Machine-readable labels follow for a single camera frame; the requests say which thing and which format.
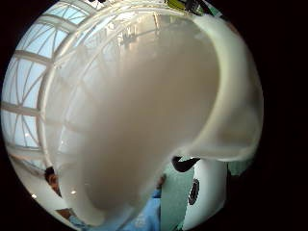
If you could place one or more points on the white bowl with black print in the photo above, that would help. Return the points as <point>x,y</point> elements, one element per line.
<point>208,189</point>

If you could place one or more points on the person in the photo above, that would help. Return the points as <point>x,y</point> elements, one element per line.
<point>53,181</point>

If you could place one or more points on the green and yellow object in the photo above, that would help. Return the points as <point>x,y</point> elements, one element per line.
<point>179,4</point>

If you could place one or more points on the white window frame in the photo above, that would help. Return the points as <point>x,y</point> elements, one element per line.
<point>30,83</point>

